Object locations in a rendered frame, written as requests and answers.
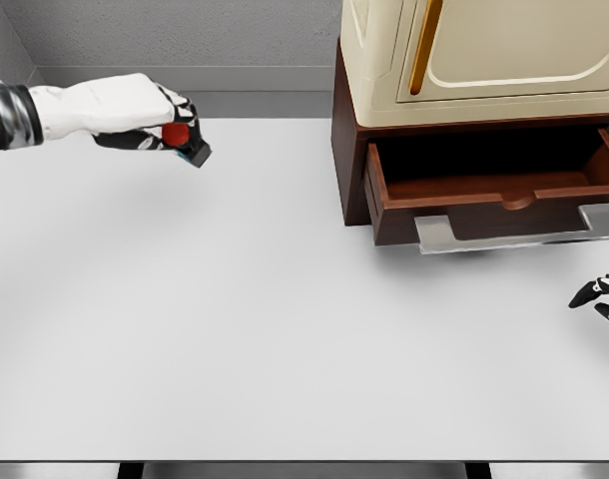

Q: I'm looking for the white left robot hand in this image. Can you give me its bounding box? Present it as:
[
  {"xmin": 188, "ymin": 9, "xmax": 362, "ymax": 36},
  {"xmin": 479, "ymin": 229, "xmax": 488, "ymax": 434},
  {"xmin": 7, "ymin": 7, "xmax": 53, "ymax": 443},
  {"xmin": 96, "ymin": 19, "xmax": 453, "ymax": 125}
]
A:
[{"xmin": 77, "ymin": 72, "xmax": 204, "ymax": 152}]

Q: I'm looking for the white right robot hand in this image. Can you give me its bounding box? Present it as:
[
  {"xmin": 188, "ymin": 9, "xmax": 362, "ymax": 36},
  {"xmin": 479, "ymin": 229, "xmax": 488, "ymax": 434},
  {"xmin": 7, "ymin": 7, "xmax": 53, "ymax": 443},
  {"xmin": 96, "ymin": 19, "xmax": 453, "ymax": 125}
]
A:
[{"xmin": 568, "ymin": 269, "xmax": 609, "ymax": 330}]

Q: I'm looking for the cream appliance with gold handle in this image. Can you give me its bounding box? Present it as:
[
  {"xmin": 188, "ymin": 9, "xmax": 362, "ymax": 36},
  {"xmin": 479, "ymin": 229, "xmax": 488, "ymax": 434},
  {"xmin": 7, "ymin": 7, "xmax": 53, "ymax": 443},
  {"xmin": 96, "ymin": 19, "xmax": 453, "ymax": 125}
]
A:
[{"xmin": 338, "ymin": 0, "xmax": 609, "ymax": 129}]

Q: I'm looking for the brown wooden drawer cabinet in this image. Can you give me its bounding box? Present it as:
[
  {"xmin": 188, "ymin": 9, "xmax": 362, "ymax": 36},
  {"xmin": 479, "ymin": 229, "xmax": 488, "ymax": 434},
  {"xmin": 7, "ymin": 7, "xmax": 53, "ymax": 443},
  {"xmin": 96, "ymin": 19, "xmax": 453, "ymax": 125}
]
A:
[{"xmin": 330, "ymin": 38, "xmax": 609, "ymax": 228}]

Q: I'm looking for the brown drawer with silver handle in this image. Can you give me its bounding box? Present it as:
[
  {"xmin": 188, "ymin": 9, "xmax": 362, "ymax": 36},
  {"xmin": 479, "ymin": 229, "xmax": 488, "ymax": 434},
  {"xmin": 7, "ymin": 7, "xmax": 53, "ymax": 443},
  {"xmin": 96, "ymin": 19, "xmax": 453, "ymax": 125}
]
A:
[{"xmin": 362, "ymin": 126, "xmax": 609, "ymax": 255}]

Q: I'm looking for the black switch with red button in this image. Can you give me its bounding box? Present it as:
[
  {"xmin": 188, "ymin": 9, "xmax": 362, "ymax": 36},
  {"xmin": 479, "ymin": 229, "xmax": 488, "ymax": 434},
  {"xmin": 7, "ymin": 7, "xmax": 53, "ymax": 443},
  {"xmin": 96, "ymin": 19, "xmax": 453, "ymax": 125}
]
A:
[{"xmin": 161, "ymin": 122, "xmax": 214, "ymax": 170}]

